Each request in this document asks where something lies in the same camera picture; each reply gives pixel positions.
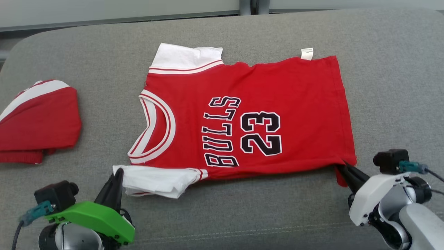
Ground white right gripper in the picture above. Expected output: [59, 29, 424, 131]
[336, 162, 413, 227]

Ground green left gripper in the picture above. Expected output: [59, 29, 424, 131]
[45, 168, 136, 243]

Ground red Bulls jersey white sleeves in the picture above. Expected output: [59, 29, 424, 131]
[113, 43, 358, 199]

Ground red shorts white stripe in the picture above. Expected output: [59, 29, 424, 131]
[0, 80, 82, 164]

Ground grey fabric sofa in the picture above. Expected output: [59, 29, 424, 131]
[0, 9, 444, 250]

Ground grey baseboard strip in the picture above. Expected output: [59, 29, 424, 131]
[0, 10, 240, 32]

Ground teal plug right arm cable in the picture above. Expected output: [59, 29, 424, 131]
[399, 161, 444, 195]

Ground teal plug arm cable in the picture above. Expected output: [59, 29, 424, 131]
[399, 161, 444, 195]
[11, 201, 54, 250]

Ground teal plug left arm cable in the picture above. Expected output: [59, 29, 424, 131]
[11, 201, 54, 250]

